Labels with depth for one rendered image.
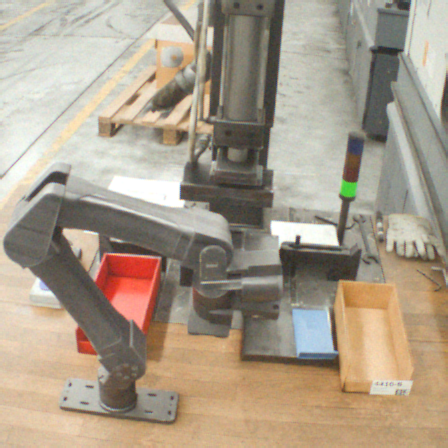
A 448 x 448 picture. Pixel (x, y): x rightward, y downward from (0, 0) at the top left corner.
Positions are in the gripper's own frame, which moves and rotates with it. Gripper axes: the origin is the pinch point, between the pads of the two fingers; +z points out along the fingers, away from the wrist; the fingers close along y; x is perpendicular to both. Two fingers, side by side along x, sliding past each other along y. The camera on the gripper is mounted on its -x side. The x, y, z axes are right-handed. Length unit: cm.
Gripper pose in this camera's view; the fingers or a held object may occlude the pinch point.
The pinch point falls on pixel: (210, 321)
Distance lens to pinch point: 109.3
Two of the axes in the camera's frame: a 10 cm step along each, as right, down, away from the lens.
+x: -9.9, -1.1, 0.2
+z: -0.3, 4.5, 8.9
